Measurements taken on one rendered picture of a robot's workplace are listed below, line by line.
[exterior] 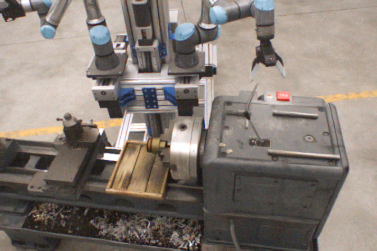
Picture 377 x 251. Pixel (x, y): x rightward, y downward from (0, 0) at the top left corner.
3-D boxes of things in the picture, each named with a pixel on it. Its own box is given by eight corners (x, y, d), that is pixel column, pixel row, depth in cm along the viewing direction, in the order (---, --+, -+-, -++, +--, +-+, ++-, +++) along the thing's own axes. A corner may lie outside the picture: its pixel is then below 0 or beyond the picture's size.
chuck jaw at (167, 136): (183, 140, 169) (185, 117, 168) (182, 142, 164) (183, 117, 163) (162, 139, 170) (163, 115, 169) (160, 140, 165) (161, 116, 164)
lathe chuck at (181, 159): (200, 143, 187) (197, 103, 164) (191, 193, 167) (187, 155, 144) (184, 142, 189) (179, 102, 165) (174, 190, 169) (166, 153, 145)
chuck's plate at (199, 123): (206, 143, 187) (204, 103, 163) (198, 193, 167) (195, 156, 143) (200, 143, 187) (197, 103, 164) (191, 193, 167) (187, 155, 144)
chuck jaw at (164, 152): (181, 147, 162) (176, 163, 153) (181, 155, 165) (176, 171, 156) (159, 145, 164) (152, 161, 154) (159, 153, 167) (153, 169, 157)
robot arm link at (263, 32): (276, 25, 132) (256, 28, 133) (276, 36, 135) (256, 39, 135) (272, 20, 139) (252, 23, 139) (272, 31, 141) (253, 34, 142)
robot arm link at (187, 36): (173, 45, 201) (170, 24, 192) (193, 40, 204) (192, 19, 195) (180, 55, 193) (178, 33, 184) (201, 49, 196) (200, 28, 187)
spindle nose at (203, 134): (210, 145, 179) (209, 119, 163) (205, 179, 166) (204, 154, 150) (205, 145, 180) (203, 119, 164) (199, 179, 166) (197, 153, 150)
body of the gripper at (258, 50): (272, 56, 148) (271, 29, 142) (276, 64, 141) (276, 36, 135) (255, 59, 149) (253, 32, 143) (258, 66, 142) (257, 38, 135)
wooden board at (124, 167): (175, 148, 195) (175, 143, 192) (162, 200, 170) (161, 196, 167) (126, 143, 200) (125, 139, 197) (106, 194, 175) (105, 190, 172)
